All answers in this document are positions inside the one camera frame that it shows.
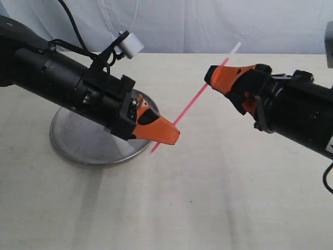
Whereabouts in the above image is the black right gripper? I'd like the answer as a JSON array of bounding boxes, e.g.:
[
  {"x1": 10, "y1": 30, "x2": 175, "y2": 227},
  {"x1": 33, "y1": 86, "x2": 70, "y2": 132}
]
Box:
[{"x1": 204, "y1": 64, "x2": 289, "y2": 133}]

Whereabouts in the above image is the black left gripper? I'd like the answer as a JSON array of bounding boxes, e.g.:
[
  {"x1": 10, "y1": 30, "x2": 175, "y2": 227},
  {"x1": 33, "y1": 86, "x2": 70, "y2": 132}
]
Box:
[{"x1": 83, "y1": 69, "x2": 180, "y2": 145}]

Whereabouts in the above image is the pink plastic straw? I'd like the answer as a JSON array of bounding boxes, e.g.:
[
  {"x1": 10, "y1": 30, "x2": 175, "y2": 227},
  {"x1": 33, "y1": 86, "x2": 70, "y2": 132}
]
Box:
[{"x1": 149, "y1": 42, "x2": 242, "y2": 155}]

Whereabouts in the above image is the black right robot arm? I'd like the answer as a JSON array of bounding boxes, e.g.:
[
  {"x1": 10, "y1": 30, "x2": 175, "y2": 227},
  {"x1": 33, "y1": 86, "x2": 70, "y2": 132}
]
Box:
[{"x1": 204, "y1": 64, "x2": 332, "y2": 159}]

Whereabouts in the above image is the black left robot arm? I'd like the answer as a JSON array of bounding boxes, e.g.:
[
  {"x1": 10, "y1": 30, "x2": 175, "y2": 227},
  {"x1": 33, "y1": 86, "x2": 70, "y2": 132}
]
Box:
[{"x1": 1, "y1": 16, "x2": 180, "y2": 145}]

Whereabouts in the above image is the round stainless steel plate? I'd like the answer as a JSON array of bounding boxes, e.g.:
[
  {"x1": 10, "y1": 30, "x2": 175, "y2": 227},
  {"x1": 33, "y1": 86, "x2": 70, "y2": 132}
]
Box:
[{"x1": 49, "y1": 90, "x2": 160, "y2": 165}]

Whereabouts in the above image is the white backdrop curtain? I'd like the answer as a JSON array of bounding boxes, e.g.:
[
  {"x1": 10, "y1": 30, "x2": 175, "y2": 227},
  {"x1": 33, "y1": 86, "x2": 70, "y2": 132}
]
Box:
[{"x1": 1, "y1": 1, "x2": 332, "y2": 54}]

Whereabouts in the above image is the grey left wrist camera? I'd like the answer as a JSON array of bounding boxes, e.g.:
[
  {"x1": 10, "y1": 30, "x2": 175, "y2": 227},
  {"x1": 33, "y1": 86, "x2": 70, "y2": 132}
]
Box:
[{"x1": 117, "y1": 31, "x2": 144, "y2": 59}]

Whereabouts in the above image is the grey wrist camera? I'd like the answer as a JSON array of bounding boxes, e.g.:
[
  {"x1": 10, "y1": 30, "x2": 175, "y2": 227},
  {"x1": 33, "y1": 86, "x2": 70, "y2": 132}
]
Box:
[
  {"x1": 324, "y1": 21, "x2": 333, "y2": 69},
  {"x1": 117, "y1": 31, "x2": 144, "y2": 59}
]

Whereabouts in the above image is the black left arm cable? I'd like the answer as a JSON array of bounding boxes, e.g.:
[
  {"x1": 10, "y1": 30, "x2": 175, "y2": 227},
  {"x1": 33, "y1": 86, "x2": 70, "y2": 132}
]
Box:
[{"x1": 48, "y1": 0, "x2": 123, "y2": 66}]

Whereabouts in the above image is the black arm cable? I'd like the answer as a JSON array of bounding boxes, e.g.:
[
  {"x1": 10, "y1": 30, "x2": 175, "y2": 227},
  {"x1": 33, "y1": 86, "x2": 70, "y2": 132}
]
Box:
[
  {"x1": 48, "y1": 0, "x2": 123, "y2": 66},
  {"x1": 323, "y1": 162, "x2": 333, "y2": 195}
]

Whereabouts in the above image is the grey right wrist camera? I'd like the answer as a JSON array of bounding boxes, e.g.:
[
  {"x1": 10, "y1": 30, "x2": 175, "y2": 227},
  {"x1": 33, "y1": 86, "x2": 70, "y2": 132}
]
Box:
[{"x1": 324, "y1": 21, "x2": 333, "y2": 69}]

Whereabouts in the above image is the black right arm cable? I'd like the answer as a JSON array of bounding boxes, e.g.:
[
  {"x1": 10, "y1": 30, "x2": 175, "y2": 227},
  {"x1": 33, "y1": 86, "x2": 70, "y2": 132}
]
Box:
[{"x1": 323, "y1": 162, "x2": 333, "y2": 195}]

